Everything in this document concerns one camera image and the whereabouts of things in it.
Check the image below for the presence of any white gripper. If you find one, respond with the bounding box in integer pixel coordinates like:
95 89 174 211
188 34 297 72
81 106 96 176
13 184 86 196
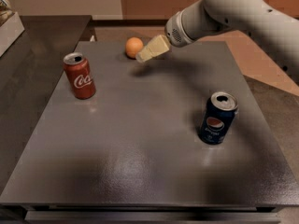
135 11 193 63

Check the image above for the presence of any orange fruit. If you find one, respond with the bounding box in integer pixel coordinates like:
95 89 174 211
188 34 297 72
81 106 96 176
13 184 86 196
125 37 144 59

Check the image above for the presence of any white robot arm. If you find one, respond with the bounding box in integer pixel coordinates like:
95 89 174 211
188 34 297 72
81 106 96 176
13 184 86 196
136 0 299 83

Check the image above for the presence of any red coca-cola can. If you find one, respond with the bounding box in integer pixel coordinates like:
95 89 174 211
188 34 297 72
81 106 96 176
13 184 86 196
64 52 96 99

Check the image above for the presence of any dark blue pepsi can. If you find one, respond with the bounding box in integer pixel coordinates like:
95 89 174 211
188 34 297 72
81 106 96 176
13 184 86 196
198 91 238 145

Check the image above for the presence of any dark side counter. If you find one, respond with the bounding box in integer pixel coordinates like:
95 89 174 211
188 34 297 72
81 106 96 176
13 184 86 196
0 15 91 193

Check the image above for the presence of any white box at left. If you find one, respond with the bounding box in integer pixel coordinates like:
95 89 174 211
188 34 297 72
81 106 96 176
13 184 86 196
0 13 24 57

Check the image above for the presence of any patterned item on box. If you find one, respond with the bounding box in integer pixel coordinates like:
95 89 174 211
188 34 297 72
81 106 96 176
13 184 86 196
0 0 14 26

